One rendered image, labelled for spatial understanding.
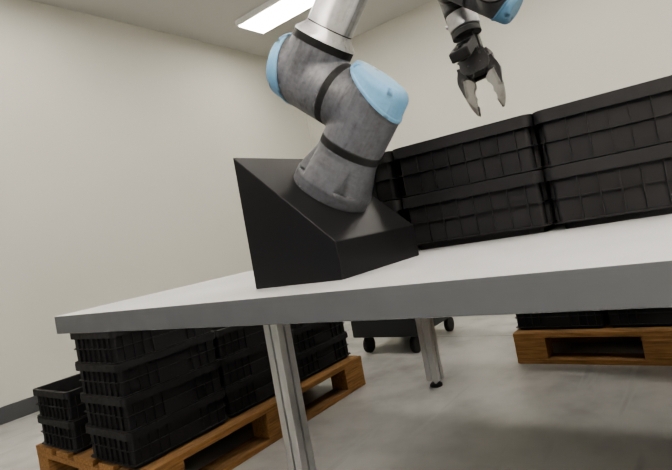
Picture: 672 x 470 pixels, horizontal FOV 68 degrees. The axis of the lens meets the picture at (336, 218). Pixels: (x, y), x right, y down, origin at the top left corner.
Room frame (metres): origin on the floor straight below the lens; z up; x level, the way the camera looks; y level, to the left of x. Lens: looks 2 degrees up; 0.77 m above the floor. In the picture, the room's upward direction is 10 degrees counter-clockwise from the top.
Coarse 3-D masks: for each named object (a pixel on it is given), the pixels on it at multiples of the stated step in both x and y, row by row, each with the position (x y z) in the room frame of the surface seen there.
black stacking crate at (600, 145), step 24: (648, 96) 0.85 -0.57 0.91; (552, 120) 0.93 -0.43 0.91; (576, 120) 0.91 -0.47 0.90; (600, 120) 0.89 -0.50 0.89; (624, 120) 0.88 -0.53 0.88; (648, 120) 0.86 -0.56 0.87; (552, 144) 0.94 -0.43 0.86; (576, 144) 0.92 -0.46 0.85; (600, 144) 0.90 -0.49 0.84; (624, 144) 0.88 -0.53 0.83; (648, 144) 0.85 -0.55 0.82
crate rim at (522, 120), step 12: (504, 120) 0.97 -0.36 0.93; (516, 120) 0.96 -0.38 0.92; (528, 120) 0.95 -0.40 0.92; (456, 132) 1.02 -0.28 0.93; (468, 132) 1.01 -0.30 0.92; (480, 132) 0.99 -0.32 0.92; (492, 132) 0.98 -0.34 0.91; (420, 144) 1.06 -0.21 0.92; (432, 144) 1.05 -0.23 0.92; (444, 144) 1.03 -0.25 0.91; (456, 144) 1.02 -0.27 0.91; (396, 156) 1.09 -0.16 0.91; (408, 156) 1.08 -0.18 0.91
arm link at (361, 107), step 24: (336, 72) 0.84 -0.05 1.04; (360, 72) 0.81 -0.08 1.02; (336, 96) 0.83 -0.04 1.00; (360, 96) 0.81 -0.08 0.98; (384, 96) 0.80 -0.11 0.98; (336, 120) 0.84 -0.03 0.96; (360, 120) 0.82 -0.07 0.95; (384, 120) 0.82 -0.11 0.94; (336, 144) 0.85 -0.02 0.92; (360, 144) 0.84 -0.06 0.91; (384, 144) 0.86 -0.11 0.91
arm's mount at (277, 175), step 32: (256, 160) 0.91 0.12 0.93; (288, 160) 0.98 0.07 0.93; (256, 192) 0.85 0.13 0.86; (288, 192) 0.84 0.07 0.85; (256, 224) 0.85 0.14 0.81; (288, 224) 0.81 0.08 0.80; (320, 224) 0.79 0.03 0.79; (352, 224) 0.84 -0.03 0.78; (384, 224) 0.91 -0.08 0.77; (256, 256) 0.86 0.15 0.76; (288, 256) 0.82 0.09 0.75; (320, 256) 0.78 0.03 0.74; (352, 256) 0.79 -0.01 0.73; (384, 256) 0.87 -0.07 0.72; (256, 288) 0.87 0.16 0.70
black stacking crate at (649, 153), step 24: (552, 168) 0.93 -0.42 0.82; (576, 168) 0.91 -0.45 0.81; (600, 168) 0.89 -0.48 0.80; (624, 168) 0.88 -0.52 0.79; (648, 168) 0.86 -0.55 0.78; (552, 192) 0.97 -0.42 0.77; (576, 192) 0.93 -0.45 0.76; (600, 192) 0.90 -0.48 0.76; (624, 192) 0.89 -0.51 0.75; (648, 192) 0.87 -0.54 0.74; (576, 216) 0.93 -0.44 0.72; (600, 216) 0.90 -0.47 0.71; (624, 216) 0.90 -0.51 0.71; (648, 216) 0.88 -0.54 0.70
